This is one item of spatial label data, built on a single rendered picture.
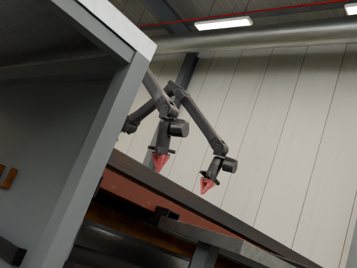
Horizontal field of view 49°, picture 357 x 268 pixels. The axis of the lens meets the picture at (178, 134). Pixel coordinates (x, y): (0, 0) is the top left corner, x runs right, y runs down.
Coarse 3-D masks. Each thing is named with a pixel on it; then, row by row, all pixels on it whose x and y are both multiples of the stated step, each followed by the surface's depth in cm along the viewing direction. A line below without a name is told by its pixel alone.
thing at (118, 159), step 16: (112, 160) 98; (128, 160) 101; (128, 176) 105; (144, 176) 106; (160, 176) 110; (160, 192) 113; (176, 192) 115; (192, 208) 121; (208, 208) 126; (224, 224) 133; (240, 224) 139; (256, 240) 148; (272, 240) 156; (288, 256) 167
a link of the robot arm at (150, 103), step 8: (168, 88) 213; (176, 88) 210; (168, 96) 215; (144, 104) 220; (152, 104) 218; (136, 112) 222; (144, 112) 219; (128, 120) 221; (136, 120) 221; (128, 128) 223; (136, 128) 229
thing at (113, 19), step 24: (0, 0) 88; (24, 0) 84; (96, 0) 71; (0, 24) 101; (24, 24) 96; (48, 24) 91; (120, 24) 75; (0, 48) 119; (24, 48) 112; (48, 48) 105; (72, 48) 99; (96, 48) 94; (144, 48) 79
